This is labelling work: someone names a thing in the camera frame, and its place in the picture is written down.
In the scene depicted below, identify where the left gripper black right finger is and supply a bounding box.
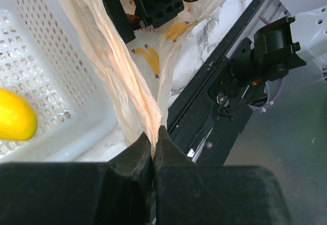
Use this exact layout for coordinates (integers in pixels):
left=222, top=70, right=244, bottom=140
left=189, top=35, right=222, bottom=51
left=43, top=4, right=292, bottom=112
left=154, top=126, right=202, bottom=224

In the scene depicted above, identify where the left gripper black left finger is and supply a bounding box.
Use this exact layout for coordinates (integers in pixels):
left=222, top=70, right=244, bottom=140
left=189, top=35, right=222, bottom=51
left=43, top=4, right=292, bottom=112
left=109, top=133, right=154, bottom=224

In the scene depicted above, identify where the orange translucent plastic bag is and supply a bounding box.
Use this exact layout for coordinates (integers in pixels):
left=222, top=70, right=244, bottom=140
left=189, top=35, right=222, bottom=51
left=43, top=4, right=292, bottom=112
left=58, top=0, right=226, bottom=152

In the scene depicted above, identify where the yellow fake bell pepper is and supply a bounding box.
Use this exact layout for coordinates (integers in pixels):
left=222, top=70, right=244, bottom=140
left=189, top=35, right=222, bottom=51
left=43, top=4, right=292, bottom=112
left=1, top=88, right=38, bottom=141

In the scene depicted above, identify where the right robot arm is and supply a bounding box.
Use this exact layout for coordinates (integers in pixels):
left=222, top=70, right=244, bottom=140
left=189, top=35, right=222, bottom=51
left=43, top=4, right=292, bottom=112
left=102, top=0, right=326, bottom=85

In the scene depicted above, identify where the white plastic basket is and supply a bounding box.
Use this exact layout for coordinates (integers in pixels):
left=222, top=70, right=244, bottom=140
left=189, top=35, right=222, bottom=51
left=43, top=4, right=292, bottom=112
left=1, top=0, right=118, bottom=162

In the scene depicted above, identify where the black mounting rail base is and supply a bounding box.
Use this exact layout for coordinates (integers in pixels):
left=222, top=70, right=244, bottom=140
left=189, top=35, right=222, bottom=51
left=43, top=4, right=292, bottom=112
left=168, top=0, right=262, bottom=166

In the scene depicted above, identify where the aluminium rail extrusion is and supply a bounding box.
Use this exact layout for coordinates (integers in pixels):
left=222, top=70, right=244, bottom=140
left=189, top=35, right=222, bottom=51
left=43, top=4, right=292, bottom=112
left=259, top=0, right=291, bottom=24

